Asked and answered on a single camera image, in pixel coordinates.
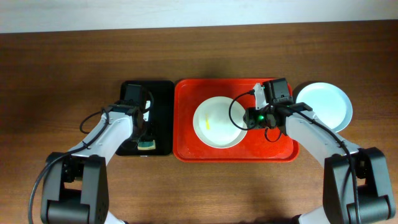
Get green and yellow sponge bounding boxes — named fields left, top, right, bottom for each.
left=137, top=140, right=156, bottom=151

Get white plate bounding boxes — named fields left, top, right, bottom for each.
left=193, top=96, right=247, bottom=149

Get light blue plate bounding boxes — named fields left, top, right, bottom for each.
left=294, top=82, right=353, bottom=133

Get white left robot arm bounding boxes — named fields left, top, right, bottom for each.
left=38, top=102, right=152, bottom=223

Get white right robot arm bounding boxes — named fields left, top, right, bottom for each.
left=243, top=103, right=396, bottom=224

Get black plastic tray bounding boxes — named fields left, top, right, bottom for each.
left=115, top=80, right=174, bottom=156

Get red plastic tray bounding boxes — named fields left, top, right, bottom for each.
left=173, top=78, right=300, bottom=163

